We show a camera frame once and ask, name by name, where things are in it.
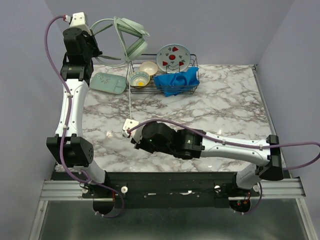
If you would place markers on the mint green headphones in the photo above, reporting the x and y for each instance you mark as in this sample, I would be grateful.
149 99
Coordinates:
127 26

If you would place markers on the blue yellow patterned bowl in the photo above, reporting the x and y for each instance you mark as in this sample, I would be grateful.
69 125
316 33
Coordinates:
139 79

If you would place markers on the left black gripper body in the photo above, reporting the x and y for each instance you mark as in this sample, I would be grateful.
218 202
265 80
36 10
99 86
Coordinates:
91 49

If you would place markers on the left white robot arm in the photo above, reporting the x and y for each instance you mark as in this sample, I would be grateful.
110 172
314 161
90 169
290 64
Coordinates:
68 146

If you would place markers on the strawberry pattern plate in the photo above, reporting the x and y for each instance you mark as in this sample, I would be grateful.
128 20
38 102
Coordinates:
173 58

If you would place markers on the blue cloth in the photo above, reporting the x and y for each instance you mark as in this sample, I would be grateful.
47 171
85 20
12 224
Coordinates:
173 84

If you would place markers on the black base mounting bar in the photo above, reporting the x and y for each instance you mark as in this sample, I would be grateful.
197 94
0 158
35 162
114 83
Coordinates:
170 190

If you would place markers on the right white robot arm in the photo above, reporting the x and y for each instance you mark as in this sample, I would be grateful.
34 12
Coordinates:
263 155

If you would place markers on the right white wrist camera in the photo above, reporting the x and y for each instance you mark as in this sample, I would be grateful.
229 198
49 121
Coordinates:
128 132

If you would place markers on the cream bowl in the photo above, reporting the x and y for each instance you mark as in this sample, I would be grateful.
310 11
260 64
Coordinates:
149 67

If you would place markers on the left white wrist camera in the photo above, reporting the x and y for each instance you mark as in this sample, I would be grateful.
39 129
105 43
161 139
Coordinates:
78 20

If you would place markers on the mint green rectangular tray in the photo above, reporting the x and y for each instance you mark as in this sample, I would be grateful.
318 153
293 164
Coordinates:
108 83

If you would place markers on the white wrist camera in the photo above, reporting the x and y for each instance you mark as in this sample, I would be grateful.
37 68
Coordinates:
78 20
128 132

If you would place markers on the aluminium rail frame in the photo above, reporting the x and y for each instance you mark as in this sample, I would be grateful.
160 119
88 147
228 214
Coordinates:
226 103

